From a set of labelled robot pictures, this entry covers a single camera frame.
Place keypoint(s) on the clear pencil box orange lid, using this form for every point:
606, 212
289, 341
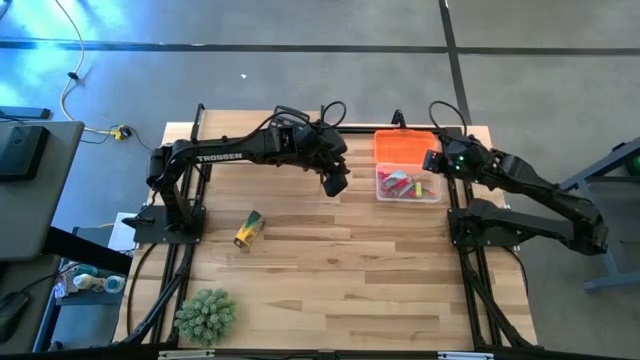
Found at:
402, 147

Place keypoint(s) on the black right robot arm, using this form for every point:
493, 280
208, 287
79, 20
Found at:
550, 200

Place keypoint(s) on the black box on desk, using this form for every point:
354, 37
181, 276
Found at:
20, 150

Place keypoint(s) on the yellow green crayon box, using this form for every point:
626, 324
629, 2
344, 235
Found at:
250, 230

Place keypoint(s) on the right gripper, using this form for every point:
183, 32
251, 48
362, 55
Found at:
472, 160

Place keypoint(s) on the grey desk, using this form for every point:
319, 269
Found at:
40, 200

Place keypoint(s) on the black aluminium rig frame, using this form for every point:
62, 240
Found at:
480, 300

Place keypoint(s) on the black computer mouse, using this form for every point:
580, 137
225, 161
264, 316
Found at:
10, 315

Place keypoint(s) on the blue grey metal table frame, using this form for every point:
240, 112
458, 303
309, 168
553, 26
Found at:
615, 280

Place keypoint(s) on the green plant in white pot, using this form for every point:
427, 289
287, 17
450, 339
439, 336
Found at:
205, 317

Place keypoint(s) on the blue sticky note pad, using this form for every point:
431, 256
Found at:
400, 176

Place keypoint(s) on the white paper sheet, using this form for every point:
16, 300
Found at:
122, 232

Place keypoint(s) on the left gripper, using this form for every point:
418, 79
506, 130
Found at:
312, 147

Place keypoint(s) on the dark storage cart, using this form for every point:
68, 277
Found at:
90, 325

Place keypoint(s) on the white bottle with teal cap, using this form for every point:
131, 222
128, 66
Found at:
100, 283

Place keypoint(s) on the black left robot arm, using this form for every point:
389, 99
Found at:
220, 157

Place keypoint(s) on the white bracket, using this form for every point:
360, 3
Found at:
185, 354
465, 356

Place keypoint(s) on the black flat device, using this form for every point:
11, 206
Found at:
25, 113

